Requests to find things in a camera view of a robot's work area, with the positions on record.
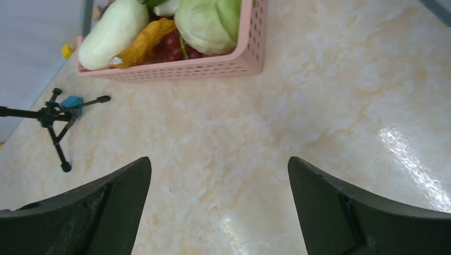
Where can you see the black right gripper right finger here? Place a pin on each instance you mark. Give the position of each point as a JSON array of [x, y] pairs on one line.
[[337, 217]]

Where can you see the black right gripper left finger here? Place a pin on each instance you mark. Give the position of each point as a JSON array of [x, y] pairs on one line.
[[99, 217]]

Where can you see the pink plastic perforated basket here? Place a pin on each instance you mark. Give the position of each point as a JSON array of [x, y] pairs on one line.
[[246, 59]]

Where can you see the orange fried food piece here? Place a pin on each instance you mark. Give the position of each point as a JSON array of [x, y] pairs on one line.
[[146, 40]]

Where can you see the green cabbage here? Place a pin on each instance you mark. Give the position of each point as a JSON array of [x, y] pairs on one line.
[[210, 27]]

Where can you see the blue toy block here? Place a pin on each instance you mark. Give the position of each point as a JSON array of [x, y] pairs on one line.
[[69, 102]]

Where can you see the yellow toy block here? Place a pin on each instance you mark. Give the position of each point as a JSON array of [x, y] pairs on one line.
[[67, 51]]

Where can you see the red grapes bunch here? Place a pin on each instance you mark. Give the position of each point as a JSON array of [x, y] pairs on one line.
[[173, 48]]

